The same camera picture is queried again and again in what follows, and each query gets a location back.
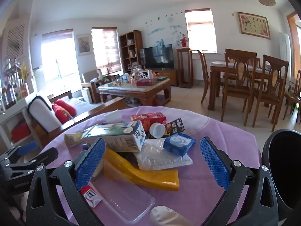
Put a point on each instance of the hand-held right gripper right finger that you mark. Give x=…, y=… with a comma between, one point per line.
x=215, y=162

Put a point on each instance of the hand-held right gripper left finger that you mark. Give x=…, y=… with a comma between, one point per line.
x=90, y=162

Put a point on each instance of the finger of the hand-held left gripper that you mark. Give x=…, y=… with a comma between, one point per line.
x=47, y=155
x=28, y=147

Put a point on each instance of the red white cigarette box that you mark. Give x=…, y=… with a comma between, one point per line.
x=91, y=196

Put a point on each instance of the green white milk carton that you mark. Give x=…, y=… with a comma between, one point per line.
x=117, y=136

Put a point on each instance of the blue white packet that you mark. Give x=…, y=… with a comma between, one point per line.
x=178, y=143

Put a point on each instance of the clear plastic tray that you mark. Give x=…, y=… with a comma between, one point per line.
x=122, y=200

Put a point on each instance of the clear plastic bag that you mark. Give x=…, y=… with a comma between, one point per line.
x=160, y=160

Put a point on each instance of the yellow plastic bag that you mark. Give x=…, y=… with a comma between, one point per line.
x=145, y=176

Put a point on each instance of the small white cup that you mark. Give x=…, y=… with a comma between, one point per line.
x=158, y=130

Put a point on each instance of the black round bin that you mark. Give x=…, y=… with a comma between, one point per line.
x=284, y=160

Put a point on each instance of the red snack box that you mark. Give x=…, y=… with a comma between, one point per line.
x=150, y=119

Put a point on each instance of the person's right hand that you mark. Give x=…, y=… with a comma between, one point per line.
x=164, y=217

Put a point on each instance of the purple tablecloth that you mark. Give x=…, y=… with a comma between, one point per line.
x=211, y=127

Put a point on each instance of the white cabinet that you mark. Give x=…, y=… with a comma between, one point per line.
x=14, y=113

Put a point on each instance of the red cushion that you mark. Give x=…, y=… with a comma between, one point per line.
x=62, y=114
x=69, y=107

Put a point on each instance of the black snack packet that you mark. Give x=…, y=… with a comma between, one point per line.
x=175, y=127

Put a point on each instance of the wooden sofa with white cushions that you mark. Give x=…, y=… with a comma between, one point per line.
x=77, y=103

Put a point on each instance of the metal rack with bottles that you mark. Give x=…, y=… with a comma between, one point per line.
x=11, y=87

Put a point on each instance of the wooden armchair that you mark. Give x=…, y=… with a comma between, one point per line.
x=90, y=77

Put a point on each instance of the wooden coffee table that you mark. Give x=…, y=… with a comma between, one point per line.
x=141, y=90

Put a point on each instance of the wooden dining chair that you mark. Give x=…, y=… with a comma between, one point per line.
x=292, y=96
x=275, y=62
x=239, y=56
x=202, y=75

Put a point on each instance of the large balcony window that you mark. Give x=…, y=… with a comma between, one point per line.
x=58, y=58

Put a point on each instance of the wooden television stand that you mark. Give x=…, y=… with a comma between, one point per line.
x=172, y=76

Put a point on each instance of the wooden dining table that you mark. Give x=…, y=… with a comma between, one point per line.
x=218, y=64

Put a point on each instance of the clutter of coffee table items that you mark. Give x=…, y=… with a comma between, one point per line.
x=141, y=76

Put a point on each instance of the window with striped blind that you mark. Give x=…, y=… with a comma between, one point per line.
x=105, y=49

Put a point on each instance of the tall wooden stand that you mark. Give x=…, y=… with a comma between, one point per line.
x=184, y=50

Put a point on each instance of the small framed picture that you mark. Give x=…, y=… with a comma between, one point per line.
x=84, y=44

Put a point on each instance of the black television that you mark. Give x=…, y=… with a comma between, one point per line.
x=158, y=56

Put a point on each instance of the red vase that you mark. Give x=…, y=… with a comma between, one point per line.
x=184, y=42

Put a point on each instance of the narrow bright window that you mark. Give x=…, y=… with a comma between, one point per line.
x=199, y=33

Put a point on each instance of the wooden bookshelf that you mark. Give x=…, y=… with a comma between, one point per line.
x=138, y=40

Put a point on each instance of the white standing air conditioner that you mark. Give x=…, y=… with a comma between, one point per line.
x=284, y=47

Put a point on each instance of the large framed floral picture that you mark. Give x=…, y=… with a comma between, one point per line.
x=254, y=26

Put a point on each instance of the white wall radiator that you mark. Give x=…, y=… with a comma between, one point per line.
x=199, y=69

